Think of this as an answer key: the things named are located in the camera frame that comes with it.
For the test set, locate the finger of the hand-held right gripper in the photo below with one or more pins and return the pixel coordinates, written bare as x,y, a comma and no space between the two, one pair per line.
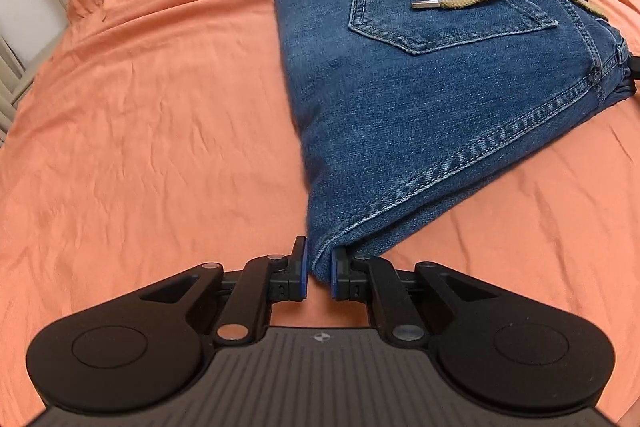
635,74

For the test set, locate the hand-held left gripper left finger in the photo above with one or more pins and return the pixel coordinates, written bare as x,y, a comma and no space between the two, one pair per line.
301,272

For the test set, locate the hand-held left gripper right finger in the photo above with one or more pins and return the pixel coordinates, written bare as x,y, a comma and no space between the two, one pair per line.
340,274

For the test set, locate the blue denim pants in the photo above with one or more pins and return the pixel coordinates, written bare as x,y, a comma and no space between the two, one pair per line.
425,117

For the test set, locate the orange duvet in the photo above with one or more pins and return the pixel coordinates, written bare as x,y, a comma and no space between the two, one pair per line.
150,132

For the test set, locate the beige curtain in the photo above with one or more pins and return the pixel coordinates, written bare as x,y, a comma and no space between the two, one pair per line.
12,82

